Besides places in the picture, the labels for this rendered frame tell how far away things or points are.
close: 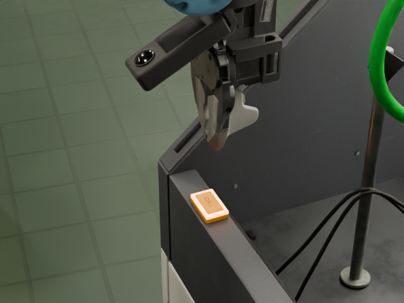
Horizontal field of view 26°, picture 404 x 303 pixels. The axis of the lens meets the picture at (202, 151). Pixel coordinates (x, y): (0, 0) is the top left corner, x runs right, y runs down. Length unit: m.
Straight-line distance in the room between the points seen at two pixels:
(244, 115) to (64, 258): 1.52
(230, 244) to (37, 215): 1.63
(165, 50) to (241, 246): 0.26
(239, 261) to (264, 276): 0.04
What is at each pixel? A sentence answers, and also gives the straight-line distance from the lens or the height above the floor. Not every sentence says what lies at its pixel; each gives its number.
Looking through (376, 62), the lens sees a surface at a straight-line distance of 0.80.
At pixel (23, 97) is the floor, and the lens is 3.20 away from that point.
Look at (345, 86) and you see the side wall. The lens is 1.23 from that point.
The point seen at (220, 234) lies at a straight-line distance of 1.07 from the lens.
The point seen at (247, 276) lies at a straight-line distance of 1.02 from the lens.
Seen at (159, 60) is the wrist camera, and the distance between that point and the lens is 0.93.
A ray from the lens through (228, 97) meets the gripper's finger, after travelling 0.96.
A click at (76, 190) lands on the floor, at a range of 2.72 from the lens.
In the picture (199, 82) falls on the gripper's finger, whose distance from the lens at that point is 1.02.
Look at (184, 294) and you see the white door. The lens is 1.24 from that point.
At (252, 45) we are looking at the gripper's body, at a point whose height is 1.19.
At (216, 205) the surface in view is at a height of 0.96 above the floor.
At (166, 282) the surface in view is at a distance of 1.32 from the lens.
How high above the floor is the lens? 1.65
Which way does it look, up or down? 35 degrees down
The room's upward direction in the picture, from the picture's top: straight up
